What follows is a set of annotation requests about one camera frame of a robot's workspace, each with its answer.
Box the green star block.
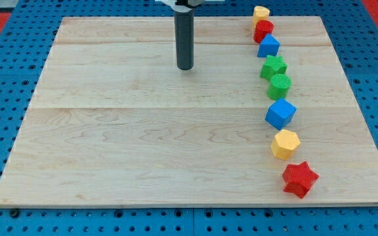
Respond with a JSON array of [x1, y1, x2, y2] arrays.
[[260, 55, 288, 81]]

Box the blue triangle block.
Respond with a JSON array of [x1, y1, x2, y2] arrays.
[[257, 33, 280, 58]]

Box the red star block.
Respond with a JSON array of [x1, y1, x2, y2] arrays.
[[282, 161, 320, 199]]

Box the light wooden board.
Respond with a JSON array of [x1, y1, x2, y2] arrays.
[[0, 16, 378, 208]]

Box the blue cube block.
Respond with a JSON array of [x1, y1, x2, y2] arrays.
[[265, 98, 297, 130]]

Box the green cylinder block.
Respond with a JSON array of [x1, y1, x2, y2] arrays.
[[266, 74, 291, 100]]

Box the yellow hexagon block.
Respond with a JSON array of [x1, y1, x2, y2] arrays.
[[271, 129, 301, 160]]

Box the red cylinder block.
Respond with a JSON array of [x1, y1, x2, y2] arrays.
[[253, 20, 274, 43]]

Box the yellow heart block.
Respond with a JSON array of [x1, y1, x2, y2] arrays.
[[252, 5, 270, 27]]

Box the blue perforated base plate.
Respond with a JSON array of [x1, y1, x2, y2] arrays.
[[0, 0, 378, 236]]

